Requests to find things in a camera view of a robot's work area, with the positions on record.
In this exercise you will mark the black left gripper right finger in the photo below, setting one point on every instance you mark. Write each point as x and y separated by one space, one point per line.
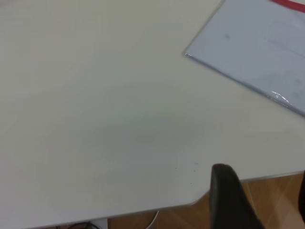
302 195

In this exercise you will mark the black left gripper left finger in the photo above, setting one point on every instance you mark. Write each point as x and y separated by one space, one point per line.
226 202

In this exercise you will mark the transparent bag with red zipper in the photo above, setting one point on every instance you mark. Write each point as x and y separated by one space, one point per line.
250 47

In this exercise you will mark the clear plastic package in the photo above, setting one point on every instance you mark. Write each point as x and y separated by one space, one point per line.
262 35

